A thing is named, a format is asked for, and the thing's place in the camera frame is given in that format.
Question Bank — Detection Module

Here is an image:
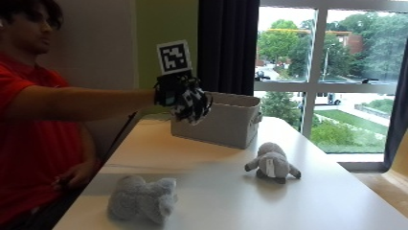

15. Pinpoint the grey fabric storage basket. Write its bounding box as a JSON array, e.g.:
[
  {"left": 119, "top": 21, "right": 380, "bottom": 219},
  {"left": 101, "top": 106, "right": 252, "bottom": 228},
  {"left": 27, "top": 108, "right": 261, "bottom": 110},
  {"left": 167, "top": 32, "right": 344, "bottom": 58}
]
[{"left": 170, "top": 91, "right": 264, "bottom": 150}]

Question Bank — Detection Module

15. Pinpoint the white marker cube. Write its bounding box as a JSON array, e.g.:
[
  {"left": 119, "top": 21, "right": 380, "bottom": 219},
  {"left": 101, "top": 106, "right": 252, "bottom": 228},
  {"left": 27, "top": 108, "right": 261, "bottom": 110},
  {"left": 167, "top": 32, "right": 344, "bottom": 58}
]
[{"left": 155, "top": 39, "right": 194, "bottom": 77}]

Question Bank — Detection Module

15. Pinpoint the the person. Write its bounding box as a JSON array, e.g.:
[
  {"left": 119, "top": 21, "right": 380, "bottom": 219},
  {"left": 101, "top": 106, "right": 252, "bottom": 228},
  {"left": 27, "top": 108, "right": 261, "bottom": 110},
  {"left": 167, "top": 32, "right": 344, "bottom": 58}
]
[{"left": 0, "top": 0, "right": 158, "bottom": 230}]

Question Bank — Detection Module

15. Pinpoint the light blue-grey plush toy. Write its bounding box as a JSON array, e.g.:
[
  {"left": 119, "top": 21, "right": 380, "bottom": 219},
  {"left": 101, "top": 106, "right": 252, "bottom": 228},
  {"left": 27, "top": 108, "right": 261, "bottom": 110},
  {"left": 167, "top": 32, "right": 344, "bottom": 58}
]
[{"left": 106, "top": 174, "right": 178, "bottom": 225}]

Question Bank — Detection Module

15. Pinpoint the dark curtain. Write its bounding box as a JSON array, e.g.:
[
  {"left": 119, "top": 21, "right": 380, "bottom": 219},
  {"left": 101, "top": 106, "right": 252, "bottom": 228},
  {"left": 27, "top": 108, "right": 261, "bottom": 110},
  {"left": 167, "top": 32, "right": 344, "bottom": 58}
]
[
  {"left": 382, "top": 37, "right": 408, "bottom": 171},
  {"left": 196, "top": 0, "right": 261, "bottom": 97}
]

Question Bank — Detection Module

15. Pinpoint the white window frame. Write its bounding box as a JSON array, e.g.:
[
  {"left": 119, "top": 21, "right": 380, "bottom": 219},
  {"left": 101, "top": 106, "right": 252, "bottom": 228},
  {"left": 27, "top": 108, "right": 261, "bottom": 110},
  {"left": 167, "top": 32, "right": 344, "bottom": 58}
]
[{"left": 252, "top": 0, "right": 408, "bottom": 172}]

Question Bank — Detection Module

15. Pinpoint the grey plush toy with tag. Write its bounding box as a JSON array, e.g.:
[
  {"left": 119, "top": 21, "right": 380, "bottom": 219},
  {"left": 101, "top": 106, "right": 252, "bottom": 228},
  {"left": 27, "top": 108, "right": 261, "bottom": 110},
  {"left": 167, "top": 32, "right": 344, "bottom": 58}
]
[{"left": 243, "top": 142, "right": 301, "bottom": 185}]

